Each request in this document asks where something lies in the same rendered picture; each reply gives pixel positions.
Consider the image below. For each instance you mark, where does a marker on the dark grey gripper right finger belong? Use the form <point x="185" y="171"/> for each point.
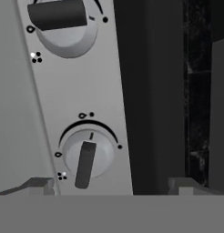
<point x="185" y="185"/>

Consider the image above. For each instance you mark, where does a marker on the silver stove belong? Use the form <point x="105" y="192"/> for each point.
<point x="83" y="88"/>

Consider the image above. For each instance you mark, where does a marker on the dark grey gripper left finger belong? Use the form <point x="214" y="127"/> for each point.
<point x="38" y="184"/>

